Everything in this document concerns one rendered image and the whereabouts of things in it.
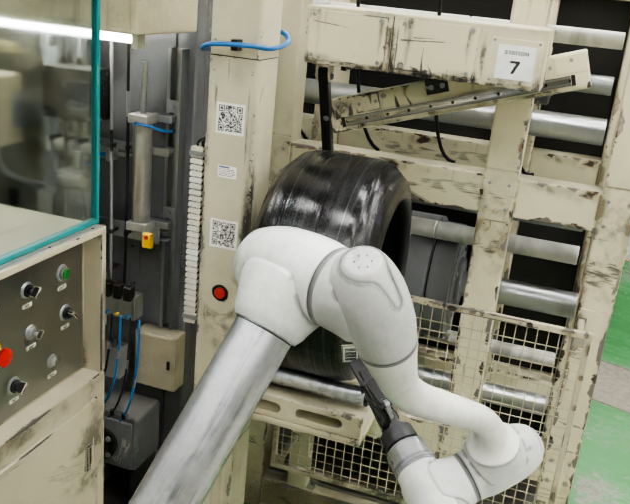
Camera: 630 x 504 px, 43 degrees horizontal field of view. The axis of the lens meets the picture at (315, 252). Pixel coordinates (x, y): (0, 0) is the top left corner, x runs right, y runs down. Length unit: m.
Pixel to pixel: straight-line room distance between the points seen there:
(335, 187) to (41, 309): 0.70
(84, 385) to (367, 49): 1.07
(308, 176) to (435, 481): 0.72
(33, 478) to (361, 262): 1.01
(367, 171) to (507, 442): 0.68
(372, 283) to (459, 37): 1.01
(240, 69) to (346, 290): 0.88
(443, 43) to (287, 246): 0.92
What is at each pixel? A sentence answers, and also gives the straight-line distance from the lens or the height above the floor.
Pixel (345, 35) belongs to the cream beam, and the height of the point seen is 1.72.
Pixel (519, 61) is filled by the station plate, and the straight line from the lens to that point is 2.00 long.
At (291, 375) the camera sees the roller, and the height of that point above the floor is 0.92.
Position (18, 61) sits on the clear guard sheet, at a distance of 1.60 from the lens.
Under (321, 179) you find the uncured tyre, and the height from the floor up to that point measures 1.41.
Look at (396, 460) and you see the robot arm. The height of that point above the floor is 0.95.
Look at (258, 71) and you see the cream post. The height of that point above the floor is 1.63.
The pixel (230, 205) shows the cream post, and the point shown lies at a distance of 1.97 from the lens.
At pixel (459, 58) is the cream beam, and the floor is 1.69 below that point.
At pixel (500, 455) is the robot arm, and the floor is 1.02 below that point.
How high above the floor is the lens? 1.84
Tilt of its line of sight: 19 degrees down
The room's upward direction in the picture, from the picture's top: 6 degrees clockwise
